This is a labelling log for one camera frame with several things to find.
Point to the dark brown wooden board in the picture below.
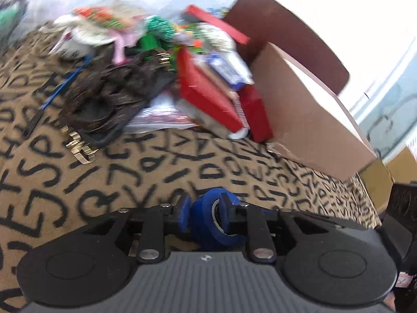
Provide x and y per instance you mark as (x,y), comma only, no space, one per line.
(286,26)

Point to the brown cardboard box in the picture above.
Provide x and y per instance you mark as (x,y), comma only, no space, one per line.
(303,117)

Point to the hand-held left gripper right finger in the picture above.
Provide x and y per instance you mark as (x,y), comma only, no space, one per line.
(227,209)

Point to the tan cardboard carton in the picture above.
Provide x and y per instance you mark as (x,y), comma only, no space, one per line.
(376,189)
(404,166)

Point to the biscuit packet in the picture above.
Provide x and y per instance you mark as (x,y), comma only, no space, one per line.
(104,18)

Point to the pink clear plastic pouch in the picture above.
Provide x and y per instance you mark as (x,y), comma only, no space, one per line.
(163,115)

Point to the flat red box lid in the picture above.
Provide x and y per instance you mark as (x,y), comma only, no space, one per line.
(215,22)

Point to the white paper dish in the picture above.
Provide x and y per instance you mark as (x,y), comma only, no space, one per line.
(81,40)

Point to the long blue carton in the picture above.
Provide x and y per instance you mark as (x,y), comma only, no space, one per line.
(224,68)

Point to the large red gift box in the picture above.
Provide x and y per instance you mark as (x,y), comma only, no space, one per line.
(205,94)

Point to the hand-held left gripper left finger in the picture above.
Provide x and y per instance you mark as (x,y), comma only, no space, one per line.
(183,208)

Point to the blue tape roll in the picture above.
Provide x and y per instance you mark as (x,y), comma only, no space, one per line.
(203,215)

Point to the green snack packet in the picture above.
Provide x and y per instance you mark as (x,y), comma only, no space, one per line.
(159,27)

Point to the dark object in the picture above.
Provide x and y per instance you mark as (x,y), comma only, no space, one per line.
(402,228)

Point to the small red box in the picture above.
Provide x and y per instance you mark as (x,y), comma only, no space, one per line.
(257,114)

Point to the letter-printed blanket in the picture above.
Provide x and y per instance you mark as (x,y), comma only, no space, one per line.
(130,176)

